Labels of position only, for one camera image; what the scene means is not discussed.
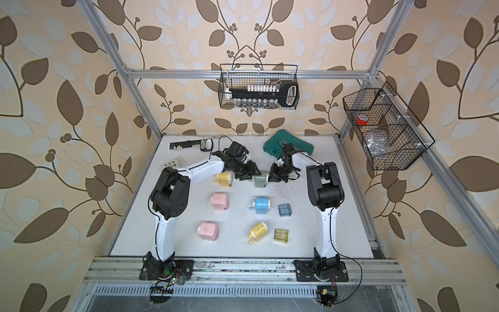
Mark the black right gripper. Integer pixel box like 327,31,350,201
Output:
268,162,296,183

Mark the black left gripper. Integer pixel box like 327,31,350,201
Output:
233,160,263,180

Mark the yellow pencil sharpener back row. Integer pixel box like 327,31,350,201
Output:
214,171,235,187

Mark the yellow pencil sharpener row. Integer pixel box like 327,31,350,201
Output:
248,222,268,245
214,171,235,187

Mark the green pencil sharpener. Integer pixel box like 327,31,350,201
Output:
252,172,269,188

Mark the blue clear sharpener tray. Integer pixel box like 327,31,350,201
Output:
278,203,292,217

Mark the blue pencil sharpener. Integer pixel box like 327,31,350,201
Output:
249,197,270,215

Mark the pink pencil sharpener row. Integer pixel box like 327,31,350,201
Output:
196,222,219,241
209,193,229,210

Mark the yellow pencil sharpener front row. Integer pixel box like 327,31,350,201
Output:
248,222,268,245

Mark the pink pencil sharpener front row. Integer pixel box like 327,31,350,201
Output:
196,222,219,241

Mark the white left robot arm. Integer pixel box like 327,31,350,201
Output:
148,141,261,262

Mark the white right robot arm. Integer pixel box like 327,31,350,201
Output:
268,143,345,259

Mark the yellow clear tray front row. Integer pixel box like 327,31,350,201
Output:
274,229,289,244

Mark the green plastic tool case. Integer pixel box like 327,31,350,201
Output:
263,129,314,159

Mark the clear bag of coins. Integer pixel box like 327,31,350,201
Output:
160,156,189,170

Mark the red tape roll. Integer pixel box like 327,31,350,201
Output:
356,114,370,126

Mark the clear plastic bag in basket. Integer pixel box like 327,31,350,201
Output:
365,129,391,157

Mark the right circuit board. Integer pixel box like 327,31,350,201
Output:
316,286,338,307

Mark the black socket rail in basket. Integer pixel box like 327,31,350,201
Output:
219,81,300,109

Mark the black wire basket back wall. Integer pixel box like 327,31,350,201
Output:
218,63,300,110

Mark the black wire basket wall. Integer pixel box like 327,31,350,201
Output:
218,63,300,110
343,82,435,170

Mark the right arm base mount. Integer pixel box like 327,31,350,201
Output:
293,250,349,282

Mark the black wire basket right wall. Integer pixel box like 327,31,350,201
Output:
343,82,435,170

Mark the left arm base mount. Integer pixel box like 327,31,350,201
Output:
139,252,194,280

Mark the aluminium front rail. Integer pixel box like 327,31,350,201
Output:
84,257,407,286

